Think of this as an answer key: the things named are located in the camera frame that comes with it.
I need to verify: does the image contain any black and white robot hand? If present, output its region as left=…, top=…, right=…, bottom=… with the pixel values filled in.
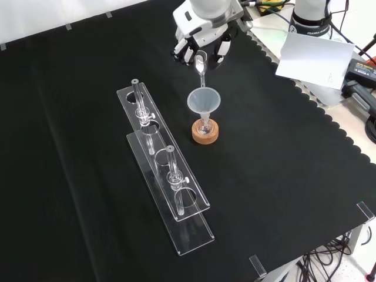
left=170, top=0, right=253, bottom=71

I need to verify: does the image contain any translucent plastic funnel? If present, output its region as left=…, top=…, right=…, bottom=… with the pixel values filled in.
left=187, top=86, right=220, bottom=124

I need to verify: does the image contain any small round-bottom glass flask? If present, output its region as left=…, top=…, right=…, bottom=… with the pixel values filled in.
left=197, top=114, right=213, bottom=135

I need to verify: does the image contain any clear acrylic funnel stand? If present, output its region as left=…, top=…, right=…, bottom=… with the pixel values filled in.
left=116, top=78, right=215, bottom=256

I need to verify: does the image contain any yellow stop button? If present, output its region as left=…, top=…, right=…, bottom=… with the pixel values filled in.
left=255, top=0, right=291, bottom=16

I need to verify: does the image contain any pale board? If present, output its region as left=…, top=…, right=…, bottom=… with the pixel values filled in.
left=275, top=31, right=355, bottom=89

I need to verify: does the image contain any black bench cloth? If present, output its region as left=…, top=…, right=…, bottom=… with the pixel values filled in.
left=0, top=0, right=376, bottom=282

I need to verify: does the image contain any black power adapter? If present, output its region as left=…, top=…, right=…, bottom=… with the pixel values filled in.
left=341, top=58, right=376, bottom=89

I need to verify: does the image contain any black clamp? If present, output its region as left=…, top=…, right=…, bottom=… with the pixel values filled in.
left=342, top=80, right=376, bottom=118

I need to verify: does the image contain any grey bench leg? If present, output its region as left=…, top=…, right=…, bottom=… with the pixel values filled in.
left=348, top=224, right=371, bottom=259

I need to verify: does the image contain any cork ring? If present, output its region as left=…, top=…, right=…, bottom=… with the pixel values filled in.
left=191, top=119, right=220, bottom=145

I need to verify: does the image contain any black base cable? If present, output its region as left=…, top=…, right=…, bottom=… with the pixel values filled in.
left=324, top=0, right=376, bottom=59

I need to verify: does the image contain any black floor cable bundle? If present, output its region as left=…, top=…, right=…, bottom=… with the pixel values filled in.
left=296, top=231, right=376, bottom=282

